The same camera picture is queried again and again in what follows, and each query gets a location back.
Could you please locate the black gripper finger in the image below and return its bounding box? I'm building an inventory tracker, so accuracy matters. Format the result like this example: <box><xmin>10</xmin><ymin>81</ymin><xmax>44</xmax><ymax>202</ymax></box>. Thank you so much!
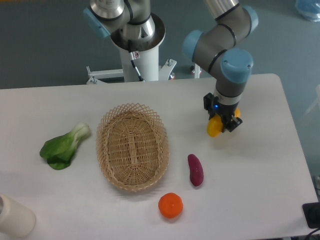
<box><xmin>220</xmin><ymin>115</ymin><xmax>243</xmax><ymax>133</ymax></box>
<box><xmin>203</xmin><ymin>92</ymin><xmax>216</xmax><ymax>120</ymax></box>

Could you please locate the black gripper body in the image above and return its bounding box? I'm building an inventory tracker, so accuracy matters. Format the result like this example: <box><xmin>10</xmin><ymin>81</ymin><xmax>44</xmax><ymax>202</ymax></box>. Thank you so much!
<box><xmin>213</xmin><ymin>96</ymin><xmax>240</xmax><ymax>123</ymax></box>

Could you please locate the yellow mango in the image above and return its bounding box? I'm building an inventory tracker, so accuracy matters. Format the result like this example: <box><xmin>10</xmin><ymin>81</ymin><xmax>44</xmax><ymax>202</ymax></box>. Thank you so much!
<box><xmin>206</xmin><ymin>107</ymin><xmax>241</xmax><ymax>138</ymax></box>

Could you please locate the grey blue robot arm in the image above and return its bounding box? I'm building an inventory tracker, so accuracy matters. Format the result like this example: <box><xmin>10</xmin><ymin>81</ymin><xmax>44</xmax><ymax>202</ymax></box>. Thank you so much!
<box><xmin>83</xmin><ymin>0</ymin><xmax>259</xmax><ymax>137</ymax></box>

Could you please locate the purple sweet potato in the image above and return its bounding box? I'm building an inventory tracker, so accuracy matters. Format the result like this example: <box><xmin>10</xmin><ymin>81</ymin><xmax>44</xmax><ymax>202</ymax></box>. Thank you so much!
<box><xmin>187</xmin><ymin>154</ymin><xmax>204</xmax><ymax>187</ymax></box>

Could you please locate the woven wicker basket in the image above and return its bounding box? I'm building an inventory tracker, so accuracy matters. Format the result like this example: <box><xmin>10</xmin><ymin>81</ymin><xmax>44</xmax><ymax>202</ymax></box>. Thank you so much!
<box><xmin>96</xmin><ymin>103</ymin><xmax>170</xmax><ymax>192</ymax></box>

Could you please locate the orange tangerine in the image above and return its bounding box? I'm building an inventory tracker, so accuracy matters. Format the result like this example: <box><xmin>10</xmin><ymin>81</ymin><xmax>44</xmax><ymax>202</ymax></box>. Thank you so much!
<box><xmin>158</xmin><ymin>192</ymin><xmax>184</xmax><ymax>219</ymax></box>

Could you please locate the black device at edge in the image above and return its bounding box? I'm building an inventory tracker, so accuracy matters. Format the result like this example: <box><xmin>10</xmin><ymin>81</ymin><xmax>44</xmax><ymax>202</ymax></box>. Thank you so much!
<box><xmin>302</xmin><ymin>202</ymin><xmax>320</xmax><ymax>229</ymax></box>

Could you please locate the blue bag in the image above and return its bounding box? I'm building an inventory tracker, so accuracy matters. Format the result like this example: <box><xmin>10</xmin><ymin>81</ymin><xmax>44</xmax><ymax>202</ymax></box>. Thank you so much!
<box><xmin>295</xmin><ymin>0</ymin><xmax>320</xmax><ymax>22</ymax></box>

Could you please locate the green bok choy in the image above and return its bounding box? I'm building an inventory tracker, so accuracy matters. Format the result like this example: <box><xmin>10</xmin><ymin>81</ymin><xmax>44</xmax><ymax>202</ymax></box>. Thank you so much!
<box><xmin>39</xmin><ymin>122</ymin><xmax>91</xmax><ymax>171</ymax></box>

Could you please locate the white cylinder bottle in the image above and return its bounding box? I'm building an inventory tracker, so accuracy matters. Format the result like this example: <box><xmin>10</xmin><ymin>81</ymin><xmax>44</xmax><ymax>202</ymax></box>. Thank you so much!
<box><xmin>0</xmin><ymin>193</ymin><xmax>36</xmax><ymax>238</ymax></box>

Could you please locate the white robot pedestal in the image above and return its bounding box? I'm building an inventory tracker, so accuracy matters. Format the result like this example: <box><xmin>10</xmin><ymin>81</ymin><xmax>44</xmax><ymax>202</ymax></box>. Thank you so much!
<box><xmin>86</xmin><ymin>13</ymin><xmax>177</xmax><ymax>85</ymax></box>

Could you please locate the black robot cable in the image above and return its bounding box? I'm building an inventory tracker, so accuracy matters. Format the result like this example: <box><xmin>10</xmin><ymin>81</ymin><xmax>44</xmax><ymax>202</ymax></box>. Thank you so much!
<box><xmin>127</xmin><ymin>39</ymin><xmax>145</xmax><ymax>82</ymax></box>

